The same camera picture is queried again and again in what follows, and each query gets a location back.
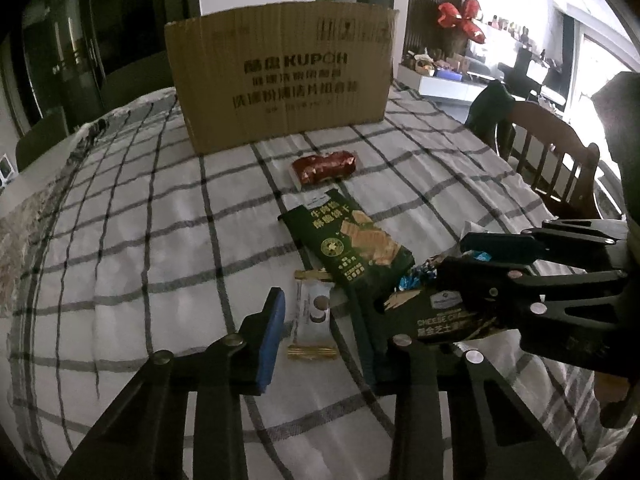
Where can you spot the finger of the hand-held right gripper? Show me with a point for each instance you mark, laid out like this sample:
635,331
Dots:
500,247
480,285

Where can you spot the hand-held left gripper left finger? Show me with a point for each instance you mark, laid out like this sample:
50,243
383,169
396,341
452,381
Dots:
267,345

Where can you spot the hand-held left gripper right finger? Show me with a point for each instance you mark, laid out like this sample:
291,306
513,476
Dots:
369,350

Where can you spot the dark cheese cracker packet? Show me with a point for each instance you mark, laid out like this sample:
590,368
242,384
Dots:
435,317

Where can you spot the small white cookie packet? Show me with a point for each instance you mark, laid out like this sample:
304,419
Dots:
312,310

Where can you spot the green cracker packet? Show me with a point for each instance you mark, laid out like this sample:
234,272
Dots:
350,240

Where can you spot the red snack packet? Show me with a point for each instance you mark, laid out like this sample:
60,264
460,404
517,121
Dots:
325,166

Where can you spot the brown cardboard box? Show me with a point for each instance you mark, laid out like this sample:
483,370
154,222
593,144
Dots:
280,75

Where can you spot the person's right forearm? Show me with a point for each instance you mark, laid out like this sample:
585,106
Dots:
620,140

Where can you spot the clear white plastic packet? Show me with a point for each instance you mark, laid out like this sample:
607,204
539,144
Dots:
474,226

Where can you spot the blue foil candy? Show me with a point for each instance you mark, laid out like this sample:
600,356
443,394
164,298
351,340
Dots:
417,277

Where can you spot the brown wooden chair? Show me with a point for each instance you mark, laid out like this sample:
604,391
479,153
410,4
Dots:
550,160

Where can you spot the dark green jacket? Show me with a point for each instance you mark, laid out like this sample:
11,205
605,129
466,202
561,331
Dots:
490,110

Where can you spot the grey checked tablecloth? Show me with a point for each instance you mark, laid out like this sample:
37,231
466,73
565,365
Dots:
150,260

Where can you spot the white low cabinet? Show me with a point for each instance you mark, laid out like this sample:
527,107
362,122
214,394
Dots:
450,85

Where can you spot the flat blue box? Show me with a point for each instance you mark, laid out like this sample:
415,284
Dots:
450,75

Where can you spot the row of small figurines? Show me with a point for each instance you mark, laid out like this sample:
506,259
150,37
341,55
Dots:
520,30

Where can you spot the red balloon bow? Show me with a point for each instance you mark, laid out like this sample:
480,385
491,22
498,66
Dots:
460,17

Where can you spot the dark green chair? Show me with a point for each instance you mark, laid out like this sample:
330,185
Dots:
42,140

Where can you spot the dark sliding glass door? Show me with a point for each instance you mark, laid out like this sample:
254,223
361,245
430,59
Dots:
100,35

